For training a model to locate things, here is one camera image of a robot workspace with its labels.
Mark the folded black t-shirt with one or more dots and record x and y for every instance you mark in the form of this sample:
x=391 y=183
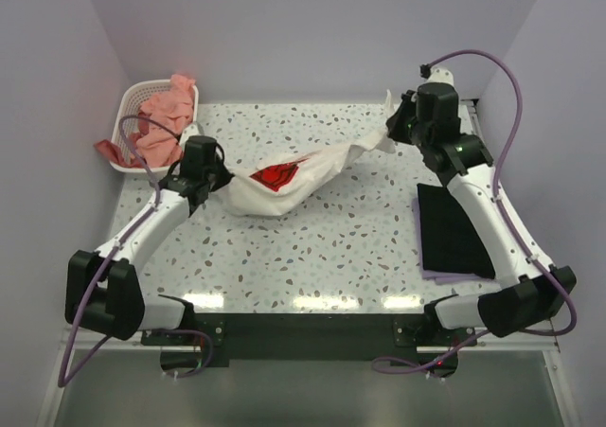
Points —
x=450 y=233

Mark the pink crumpled t-shirt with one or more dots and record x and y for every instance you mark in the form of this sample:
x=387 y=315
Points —
x=165 y=116

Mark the white plastic laundry basket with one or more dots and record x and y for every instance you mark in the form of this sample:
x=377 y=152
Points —
x=127 y=118

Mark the white t-shirt red print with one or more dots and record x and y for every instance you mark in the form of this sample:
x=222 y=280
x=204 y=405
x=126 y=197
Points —
x=315 y=148

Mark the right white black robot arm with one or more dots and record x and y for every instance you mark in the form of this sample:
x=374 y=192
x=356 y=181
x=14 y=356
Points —
x=532 y=288

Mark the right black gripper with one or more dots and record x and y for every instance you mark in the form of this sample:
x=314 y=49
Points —
x=396 y=131

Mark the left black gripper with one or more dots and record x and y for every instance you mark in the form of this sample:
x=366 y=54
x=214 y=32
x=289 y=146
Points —
x=224 y=176

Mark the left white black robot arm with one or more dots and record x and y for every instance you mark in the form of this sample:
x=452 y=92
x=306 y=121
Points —
x=104 y=292

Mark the folded lavender t-shirt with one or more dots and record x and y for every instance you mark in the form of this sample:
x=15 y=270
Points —
x=435 y=275

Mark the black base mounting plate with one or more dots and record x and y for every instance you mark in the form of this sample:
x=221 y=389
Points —
x=219 y=339

